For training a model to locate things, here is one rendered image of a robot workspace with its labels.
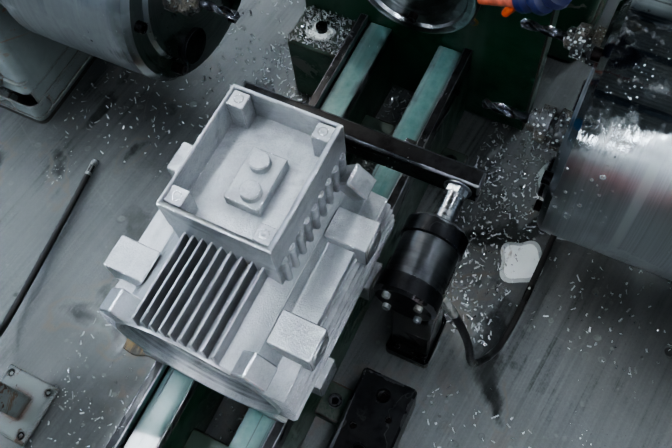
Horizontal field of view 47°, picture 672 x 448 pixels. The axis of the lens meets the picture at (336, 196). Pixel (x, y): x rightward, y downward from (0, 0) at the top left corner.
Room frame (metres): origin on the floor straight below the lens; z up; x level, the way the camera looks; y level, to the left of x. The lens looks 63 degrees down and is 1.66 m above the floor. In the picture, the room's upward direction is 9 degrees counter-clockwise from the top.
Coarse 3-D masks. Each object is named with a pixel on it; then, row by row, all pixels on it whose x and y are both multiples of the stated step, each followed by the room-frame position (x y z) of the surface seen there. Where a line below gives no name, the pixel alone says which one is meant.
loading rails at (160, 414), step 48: (384, 48) 0.57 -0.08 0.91; (336, 96) 0.51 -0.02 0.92; (384, 96) 0.57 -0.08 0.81; (432, 96) 0.49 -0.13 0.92; (432, 144) 0.44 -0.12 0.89; (384, 192) 0.38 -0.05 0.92; (144, 384) 0.21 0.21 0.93; (192, 384) 0.20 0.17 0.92; (336, 384) 0.21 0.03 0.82; (144, 432) 0.17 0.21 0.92; (192, 432) 0.17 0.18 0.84; (240, 432) 0.15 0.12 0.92; (288, 432) 0.15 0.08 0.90
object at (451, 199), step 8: (456, 184) 0.32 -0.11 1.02; (448, 192) 0.31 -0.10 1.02; (456, 192) 0.31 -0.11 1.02; (440, 200) 0.31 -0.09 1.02; (448, 200) 0.31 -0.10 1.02; (456, 200) 0.30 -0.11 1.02; (440, 208) 0.30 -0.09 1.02; (448, 208) 0.30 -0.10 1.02; (456, 208) 0.30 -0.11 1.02; (448, 216) 0.29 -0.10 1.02; (456, 216) 0.29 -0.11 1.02
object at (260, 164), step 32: (256, 96) 0.37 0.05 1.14; (224, 128) 0.36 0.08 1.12; (256, 128) 0.36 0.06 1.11; (288, 128) 0.35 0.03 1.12; (192, 160) 0.32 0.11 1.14; (224, 160) 0.33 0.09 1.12; (256, 160) 0.31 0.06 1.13; (288, 160) 0.32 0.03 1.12; (320, 160) 0.30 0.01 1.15; (192, 192) 0.30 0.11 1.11; (224, 192) 0.30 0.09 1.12; (256, 192) 0.28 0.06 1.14; (288, 192) 0.29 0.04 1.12; (320, 192) 0.29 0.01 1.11; (192, 224) 0.27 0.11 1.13; (224, 224) 0.27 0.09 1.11; (256, 224) 0.27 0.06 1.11; (288, 224) 0.25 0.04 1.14; (320, 224) 0.28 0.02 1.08; (256, 256) 0.24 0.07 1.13; (288, 256) 0.24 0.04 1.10
